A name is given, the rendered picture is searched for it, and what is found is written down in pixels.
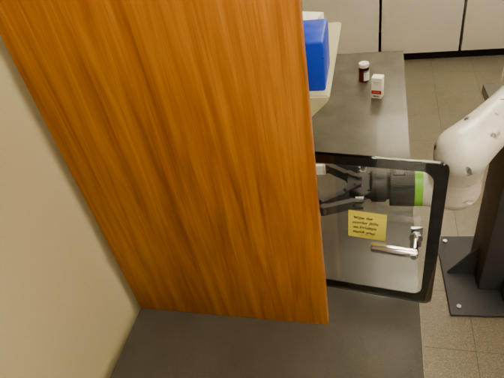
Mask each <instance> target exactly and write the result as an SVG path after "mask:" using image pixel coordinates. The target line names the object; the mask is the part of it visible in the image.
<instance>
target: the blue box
mask: <svg viewBox="0 0 504 378"><path fill-rule="evenodd" d="M303 24H304V40H305V49H306V58H307V75H308V83H309V91H324V90H325V89H326V83H327V79H328V74H329V66H330V55H329V28H328V20H327V19H309V20H303Z"/></svg>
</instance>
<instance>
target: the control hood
mask: <svg viewBox="0 0 504 378"><path fill-rule="evenodd" d="M340 33H341V23H340V22H328V41H329V55H330V66H329V71H328V79H327V83H326V87H325V90H324V91H309V92H310V108H311V117H312V116H313V115H314V114H315V113H317V112H318V111H319V110H320V109H321V108H322V107H323V106H324V105H325V104H326V103H327V102H328V101H329V98H330V93H331V88H332V80H333V75H334V70H335V61H336V56H337V51H338V43H339V38H340Z"/></svg>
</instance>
